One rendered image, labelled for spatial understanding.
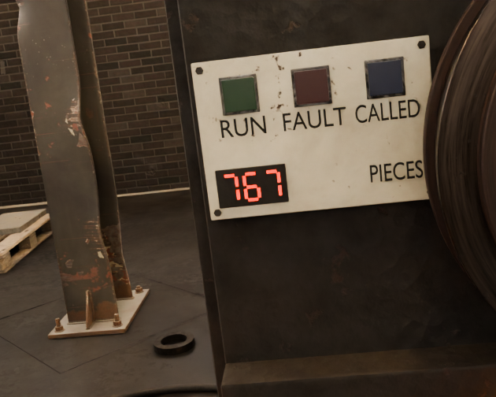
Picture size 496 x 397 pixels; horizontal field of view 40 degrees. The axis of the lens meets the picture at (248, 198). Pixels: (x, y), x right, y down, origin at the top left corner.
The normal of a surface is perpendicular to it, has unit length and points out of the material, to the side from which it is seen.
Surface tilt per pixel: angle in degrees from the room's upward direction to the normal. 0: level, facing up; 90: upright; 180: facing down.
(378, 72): 90
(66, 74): 88
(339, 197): 90
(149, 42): 90
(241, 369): 0
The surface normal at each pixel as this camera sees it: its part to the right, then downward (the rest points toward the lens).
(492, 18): -0.07, 0.22
